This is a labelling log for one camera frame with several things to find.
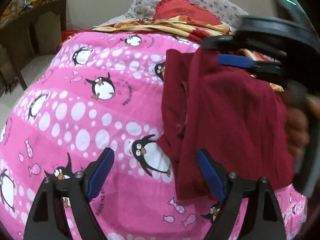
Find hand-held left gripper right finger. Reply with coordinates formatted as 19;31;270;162
196;149;287;240

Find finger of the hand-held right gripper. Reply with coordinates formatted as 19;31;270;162
216;54;284;77
200;35;285;60

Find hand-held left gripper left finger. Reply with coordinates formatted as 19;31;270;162
24;147;115;240

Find dark red garment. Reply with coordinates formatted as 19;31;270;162
159;44;295;202

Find person's right hand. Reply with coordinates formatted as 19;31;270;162
285;104;308;158

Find yellow and red printed blanket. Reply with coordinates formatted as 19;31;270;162
91;15;285;92

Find red ruffled cushion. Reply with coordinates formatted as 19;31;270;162
151;0;223;27

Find pink penguin print blanket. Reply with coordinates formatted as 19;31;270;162
0;29;309;240

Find dark wooden table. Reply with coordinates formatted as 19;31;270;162
0;0;67;95

